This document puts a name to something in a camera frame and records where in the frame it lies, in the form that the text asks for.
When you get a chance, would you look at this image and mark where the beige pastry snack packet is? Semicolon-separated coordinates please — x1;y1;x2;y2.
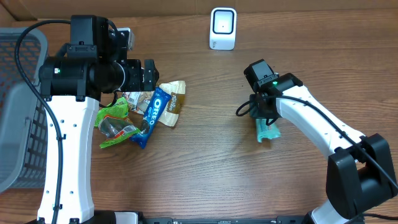
123;80;186;127

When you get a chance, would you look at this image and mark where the white snack packet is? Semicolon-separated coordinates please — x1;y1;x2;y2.
256;118;281;143

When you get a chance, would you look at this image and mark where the blue oreo packet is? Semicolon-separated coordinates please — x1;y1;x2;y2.
130;87;171;149

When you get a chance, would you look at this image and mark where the green snack packet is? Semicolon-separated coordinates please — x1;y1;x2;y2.
95;97;141;149

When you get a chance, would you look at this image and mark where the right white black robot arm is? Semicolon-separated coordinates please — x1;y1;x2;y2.
244;59;397;223

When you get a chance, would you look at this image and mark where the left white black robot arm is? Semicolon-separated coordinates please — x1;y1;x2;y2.
37;16;159;223

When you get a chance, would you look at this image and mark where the white barcode scanner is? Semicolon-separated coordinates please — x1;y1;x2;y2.
209;7;237;50

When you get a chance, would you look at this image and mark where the grey plastic mesh basket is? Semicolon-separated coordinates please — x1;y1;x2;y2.
1;27;47;192

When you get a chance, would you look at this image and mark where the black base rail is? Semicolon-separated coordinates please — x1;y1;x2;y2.
111;210;365;224

